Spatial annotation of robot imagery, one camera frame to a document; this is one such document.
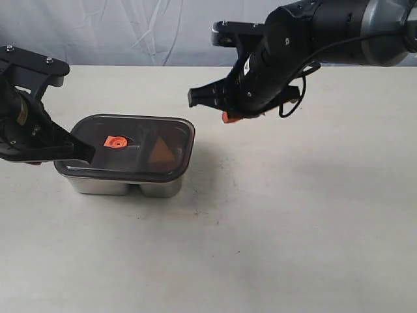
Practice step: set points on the yellow cheese block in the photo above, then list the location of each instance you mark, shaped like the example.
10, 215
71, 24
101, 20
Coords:
161, 154

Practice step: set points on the stainless steel lunch box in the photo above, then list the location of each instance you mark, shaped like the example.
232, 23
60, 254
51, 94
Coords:
112, 187

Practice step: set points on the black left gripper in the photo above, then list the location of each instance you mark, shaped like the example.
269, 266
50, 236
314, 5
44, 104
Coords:
28, 134

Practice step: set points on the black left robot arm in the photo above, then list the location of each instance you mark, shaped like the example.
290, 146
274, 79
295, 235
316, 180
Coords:
29, 135

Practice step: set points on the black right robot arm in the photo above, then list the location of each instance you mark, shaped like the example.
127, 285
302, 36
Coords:
295, 41

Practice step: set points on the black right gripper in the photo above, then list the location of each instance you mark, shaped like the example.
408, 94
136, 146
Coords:
254, 86

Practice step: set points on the light blue backdrop cloth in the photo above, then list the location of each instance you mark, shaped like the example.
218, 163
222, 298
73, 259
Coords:
127, 33

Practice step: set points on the dark transparent lunch box lid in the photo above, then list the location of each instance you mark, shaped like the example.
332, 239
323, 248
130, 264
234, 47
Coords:
124, 143

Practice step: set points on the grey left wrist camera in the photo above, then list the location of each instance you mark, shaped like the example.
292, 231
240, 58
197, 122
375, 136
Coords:
31, 70

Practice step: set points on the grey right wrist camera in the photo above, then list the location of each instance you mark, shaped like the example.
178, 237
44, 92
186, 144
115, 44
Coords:
242, 36

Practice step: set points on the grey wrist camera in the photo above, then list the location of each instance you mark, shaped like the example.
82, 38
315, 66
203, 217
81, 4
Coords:
242, 36
31, 70

